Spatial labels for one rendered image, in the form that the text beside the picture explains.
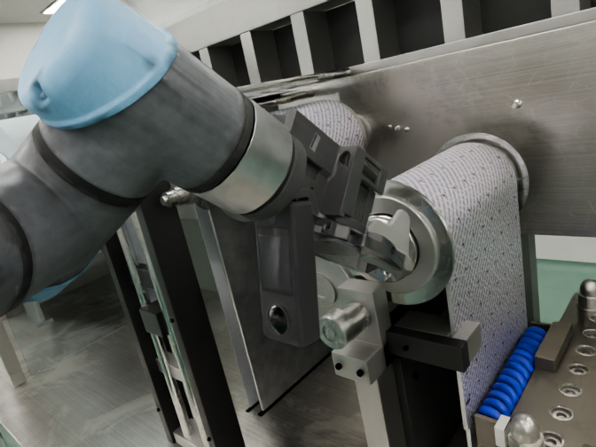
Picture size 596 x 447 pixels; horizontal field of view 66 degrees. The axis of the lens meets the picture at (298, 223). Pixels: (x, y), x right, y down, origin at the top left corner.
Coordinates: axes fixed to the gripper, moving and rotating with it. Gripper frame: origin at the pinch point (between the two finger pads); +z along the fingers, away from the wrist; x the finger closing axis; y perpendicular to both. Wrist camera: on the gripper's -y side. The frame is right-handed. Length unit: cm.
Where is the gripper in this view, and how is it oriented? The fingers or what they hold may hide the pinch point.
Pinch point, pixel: (384, 271)
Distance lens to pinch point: 48.3
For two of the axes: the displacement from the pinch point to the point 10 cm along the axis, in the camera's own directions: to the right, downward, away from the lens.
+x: -7.4, -0.3, 6.7
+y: 2.6, -9.4, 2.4
